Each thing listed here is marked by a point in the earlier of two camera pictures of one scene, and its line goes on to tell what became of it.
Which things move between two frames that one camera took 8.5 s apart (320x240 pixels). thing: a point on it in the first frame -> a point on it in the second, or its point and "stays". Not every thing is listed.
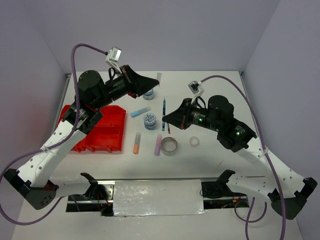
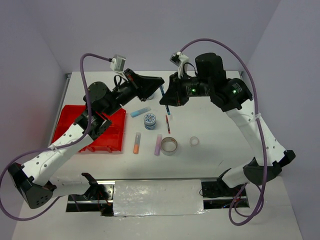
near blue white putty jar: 149,119 stays
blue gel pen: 163,123 -> 163,91
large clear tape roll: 169,146 stays
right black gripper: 179,117 -> 174,94
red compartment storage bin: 108,134 stays
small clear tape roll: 194,141 stays
